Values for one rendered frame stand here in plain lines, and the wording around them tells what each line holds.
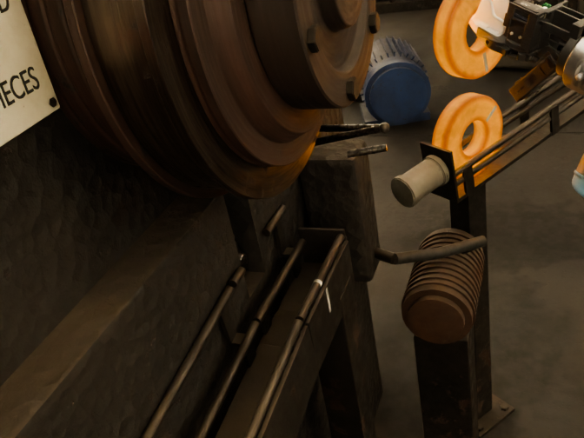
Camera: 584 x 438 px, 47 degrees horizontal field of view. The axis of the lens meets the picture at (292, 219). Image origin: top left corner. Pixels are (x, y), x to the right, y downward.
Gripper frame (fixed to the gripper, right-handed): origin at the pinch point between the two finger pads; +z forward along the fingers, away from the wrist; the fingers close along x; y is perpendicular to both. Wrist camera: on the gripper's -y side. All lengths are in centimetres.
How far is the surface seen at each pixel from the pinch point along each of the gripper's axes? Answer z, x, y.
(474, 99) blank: -3.4, -0.4, -14.1
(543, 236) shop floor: 8, -67, -100
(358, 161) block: -5.5, 28.7, -12.3
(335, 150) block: -1.4, 29.7, -12.3
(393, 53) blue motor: 118, -104, -97
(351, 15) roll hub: -16.6, 41.4, 20.3
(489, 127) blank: -5.3, -3.9, -20.7
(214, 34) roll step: -19, 59, 25
